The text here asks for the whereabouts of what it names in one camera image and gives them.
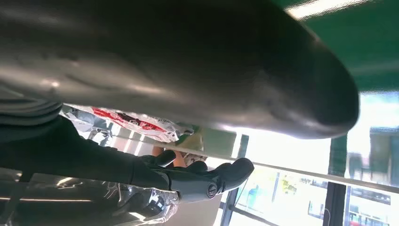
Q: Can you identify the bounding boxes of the person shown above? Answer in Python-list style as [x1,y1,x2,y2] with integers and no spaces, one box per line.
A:
[152,134,208,169]

